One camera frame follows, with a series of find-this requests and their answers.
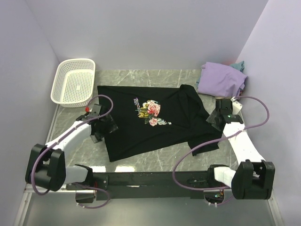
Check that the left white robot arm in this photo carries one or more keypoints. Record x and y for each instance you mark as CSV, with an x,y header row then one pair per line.
x,y
47,163

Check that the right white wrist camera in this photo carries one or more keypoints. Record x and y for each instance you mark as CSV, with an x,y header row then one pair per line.
x,y
236,105

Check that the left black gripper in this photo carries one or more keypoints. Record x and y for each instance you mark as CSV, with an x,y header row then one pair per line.
x,y
111,125

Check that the white perforated plastic basket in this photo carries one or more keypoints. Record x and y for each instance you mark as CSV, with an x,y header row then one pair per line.
x,y
73,83

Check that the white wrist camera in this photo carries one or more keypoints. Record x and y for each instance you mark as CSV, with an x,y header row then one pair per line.
x,y
90,109
236,105

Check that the aluminium rail frame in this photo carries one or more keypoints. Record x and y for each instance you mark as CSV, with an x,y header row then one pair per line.
x,y
60,209

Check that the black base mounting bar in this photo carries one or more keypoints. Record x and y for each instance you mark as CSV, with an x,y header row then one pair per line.
x,y
127,185

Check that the black floral t shirt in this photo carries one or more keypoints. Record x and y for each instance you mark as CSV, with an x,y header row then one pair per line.
x,y
150,118

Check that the teal folded garment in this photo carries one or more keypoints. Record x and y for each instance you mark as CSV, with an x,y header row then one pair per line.
x,y
238,66

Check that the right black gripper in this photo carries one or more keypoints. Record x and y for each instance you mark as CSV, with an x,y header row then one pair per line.
x,y
211,118

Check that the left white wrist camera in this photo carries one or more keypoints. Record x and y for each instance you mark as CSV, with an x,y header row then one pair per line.
x,y
90,109

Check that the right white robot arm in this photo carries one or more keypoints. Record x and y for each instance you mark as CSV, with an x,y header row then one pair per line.
x,y
254,177

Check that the folded lavender t shirt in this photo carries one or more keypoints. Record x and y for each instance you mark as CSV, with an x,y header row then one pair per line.
x,y
220,80

